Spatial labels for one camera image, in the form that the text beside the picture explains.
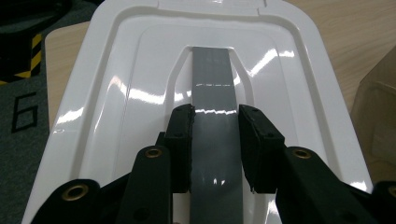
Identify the clear plastic storage box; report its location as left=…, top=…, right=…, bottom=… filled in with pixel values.
left=349, top=46, right=396, bottom=185

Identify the white box lid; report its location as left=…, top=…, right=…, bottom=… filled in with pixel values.
left=21, top=0, right=375, bottom=224

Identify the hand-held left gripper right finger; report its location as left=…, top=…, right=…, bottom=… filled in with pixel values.
left=237, top=104, right=287, bottom=195

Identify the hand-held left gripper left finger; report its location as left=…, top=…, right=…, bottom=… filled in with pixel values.
left=157, top=104, right=197, bottom=194

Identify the black stand base striped tape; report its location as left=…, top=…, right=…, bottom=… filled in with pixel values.
left=0, top=0, right=74, bottom=86

